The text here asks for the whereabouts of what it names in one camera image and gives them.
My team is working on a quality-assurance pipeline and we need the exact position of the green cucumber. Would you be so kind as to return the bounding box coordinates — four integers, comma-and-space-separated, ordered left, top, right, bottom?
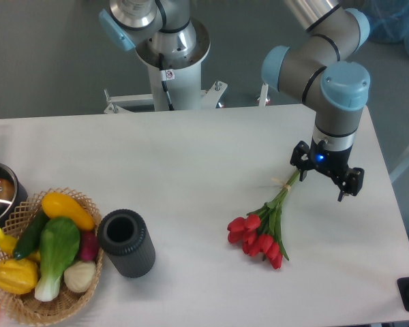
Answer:
12, 211, 50, 260

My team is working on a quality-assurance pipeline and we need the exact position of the woven wicker basket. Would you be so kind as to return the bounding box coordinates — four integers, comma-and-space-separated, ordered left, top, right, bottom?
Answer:
0, 187, 105, 327

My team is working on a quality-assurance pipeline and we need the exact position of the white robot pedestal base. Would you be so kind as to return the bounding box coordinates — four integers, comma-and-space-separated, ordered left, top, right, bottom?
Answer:
100, 12, 228, 113

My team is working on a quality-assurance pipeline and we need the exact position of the purple radish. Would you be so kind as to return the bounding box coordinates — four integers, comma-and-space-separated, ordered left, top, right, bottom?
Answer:
78, 232, 99, 262

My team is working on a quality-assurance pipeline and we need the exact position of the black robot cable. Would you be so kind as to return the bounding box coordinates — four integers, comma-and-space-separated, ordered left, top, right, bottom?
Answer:
158, 52, 175, 112

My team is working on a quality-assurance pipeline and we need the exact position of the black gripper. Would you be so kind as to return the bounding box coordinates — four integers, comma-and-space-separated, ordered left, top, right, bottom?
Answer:
290, 139, 365, 202

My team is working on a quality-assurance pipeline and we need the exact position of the small yellow gourd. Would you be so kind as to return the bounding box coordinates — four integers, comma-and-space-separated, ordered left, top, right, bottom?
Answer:
0, 227, 41, 262

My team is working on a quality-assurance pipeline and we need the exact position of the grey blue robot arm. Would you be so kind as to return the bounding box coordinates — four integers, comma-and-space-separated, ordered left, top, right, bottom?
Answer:
99, 1, 370, 196

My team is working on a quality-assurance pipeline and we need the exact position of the green bok choy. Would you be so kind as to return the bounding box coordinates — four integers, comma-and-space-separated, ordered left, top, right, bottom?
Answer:
34, 217, 80, 302

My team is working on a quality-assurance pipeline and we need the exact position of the blue plastic bag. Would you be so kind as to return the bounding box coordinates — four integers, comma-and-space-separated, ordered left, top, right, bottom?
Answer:
359, 1, 409, 56

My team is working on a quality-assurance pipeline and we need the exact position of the white garlic bulb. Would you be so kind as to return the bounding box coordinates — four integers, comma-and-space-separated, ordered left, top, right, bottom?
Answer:
64, 261, 96, 293

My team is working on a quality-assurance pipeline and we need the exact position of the dark grey ribbed vase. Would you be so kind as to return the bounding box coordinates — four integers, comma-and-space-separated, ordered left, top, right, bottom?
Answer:
97, 209, 156, 278

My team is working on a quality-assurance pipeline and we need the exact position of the red tulip bouquet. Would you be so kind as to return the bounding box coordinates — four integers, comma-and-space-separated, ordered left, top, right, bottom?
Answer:
226, 170, 299, 270

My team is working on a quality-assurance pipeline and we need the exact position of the yellow squash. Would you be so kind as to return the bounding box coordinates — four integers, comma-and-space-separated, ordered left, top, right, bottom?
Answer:
41, 192, 95, 232

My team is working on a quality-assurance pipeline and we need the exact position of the yellow bell pepper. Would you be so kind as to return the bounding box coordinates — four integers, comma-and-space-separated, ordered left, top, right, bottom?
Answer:
0, 259, 39, 295

